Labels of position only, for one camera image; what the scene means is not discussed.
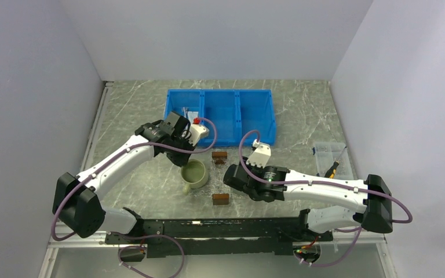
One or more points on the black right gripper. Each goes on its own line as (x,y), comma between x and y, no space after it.
(259,168)

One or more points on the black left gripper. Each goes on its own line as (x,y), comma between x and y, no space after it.
(181,160)

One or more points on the cream ceramic mug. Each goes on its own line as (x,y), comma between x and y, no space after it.
(194,175)

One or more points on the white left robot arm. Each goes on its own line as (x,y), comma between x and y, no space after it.
(77,199)

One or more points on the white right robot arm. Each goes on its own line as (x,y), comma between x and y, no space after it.
(364,203)

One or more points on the white teal-capped toothpaste tube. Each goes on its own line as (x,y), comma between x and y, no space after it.
(191,115)

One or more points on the blue left storage bin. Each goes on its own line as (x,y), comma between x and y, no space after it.
(194,99)

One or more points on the blue storage bin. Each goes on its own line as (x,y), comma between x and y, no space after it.
(221,106)
(256,112)
(194,99)

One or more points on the blue middle storage bin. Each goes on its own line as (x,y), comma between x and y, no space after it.
(221,106)

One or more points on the blue right storage bin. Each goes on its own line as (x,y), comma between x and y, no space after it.
(256,112)

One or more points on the clear plastic parts box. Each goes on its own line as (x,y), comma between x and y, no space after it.
(326,153)

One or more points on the yellow black screwdriver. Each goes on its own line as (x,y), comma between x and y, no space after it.
(331,172)

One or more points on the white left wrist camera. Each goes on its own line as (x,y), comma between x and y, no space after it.
(197,131)

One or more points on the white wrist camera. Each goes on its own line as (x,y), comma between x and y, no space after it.
(197,131)
(260,155)

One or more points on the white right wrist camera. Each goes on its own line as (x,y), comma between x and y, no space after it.
(260,155)

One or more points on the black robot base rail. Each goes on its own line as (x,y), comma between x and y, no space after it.
(214,236)

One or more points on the aluminium side rail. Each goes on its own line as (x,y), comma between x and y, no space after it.
(93,134)

